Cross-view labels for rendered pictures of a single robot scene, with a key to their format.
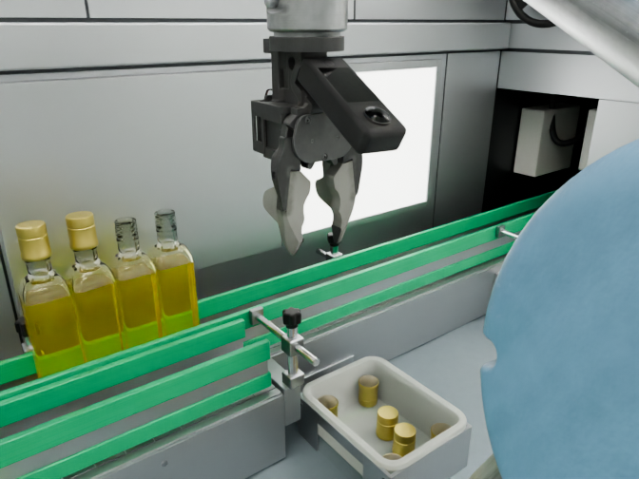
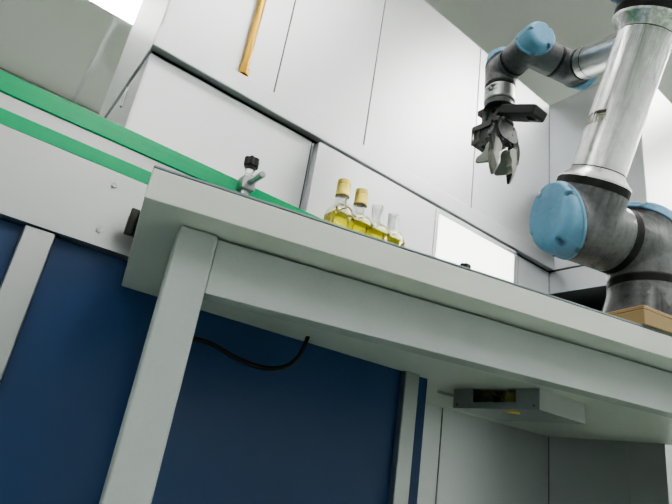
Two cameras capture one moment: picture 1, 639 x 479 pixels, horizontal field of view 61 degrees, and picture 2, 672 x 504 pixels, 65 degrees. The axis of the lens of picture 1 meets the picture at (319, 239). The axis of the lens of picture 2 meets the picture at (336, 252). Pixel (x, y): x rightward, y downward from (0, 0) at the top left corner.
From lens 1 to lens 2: 1.07 m
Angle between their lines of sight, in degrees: 43
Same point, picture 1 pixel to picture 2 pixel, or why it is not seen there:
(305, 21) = (504, 91)
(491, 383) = not seen: outside the picture
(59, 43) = (353, 146)
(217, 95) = (408, 202)
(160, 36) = (390, 165)
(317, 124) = (505, 124)
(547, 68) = (581, 275)
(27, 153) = (329, 179)
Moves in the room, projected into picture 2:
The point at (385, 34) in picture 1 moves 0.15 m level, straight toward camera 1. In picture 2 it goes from (487, 222) to (494, 202)
